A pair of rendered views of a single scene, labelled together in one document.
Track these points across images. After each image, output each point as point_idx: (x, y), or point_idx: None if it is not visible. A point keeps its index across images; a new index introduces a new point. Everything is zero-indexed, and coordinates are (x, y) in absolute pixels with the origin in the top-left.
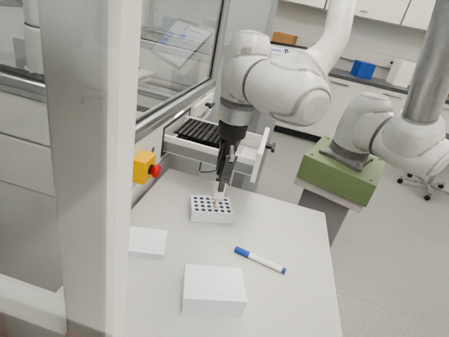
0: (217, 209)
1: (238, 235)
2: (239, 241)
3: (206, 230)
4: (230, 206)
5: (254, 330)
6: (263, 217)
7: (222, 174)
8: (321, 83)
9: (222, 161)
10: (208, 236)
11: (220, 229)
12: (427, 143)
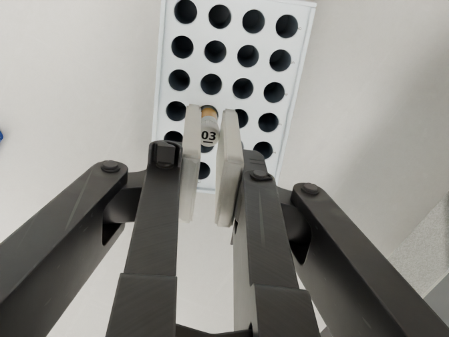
0: (184, 119)
1: (84, 166)
2: (50, 160)
3: (111, 42)
4: (207, 186)
5: None
6: (190, 285)
7: (61, 198)
8: None
9: (125, 267)
10: (72, 41)
11: (121, 106)
12: None
